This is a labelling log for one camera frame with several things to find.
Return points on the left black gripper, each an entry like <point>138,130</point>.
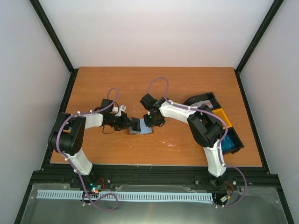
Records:
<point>124,124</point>

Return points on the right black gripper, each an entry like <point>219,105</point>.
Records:
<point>148,124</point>

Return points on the black credit card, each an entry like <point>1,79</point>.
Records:
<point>135,124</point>

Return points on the brown leather card holder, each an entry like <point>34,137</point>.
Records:
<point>143,129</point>

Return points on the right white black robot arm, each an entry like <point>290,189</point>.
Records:
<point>205,126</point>

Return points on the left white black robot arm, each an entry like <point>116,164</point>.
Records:
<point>67,134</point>

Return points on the red white credit card stack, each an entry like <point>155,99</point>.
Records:
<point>204,102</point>

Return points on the black yellow card tray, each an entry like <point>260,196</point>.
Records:
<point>218,111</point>

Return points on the left controller board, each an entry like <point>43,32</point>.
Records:
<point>98,186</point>

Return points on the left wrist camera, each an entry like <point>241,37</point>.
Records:
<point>118,110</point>

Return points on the black aluminium frame rail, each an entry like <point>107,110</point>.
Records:
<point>194,177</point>

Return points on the light blue cable duct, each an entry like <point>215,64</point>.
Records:
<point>130,196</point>

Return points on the metal base plate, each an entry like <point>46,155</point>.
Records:
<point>258,205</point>

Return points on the left black frame post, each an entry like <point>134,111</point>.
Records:
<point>52,34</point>

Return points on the black frame post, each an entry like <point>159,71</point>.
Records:
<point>52,34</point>
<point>258,35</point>

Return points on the right black frame post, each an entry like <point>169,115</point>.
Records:
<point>258,35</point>

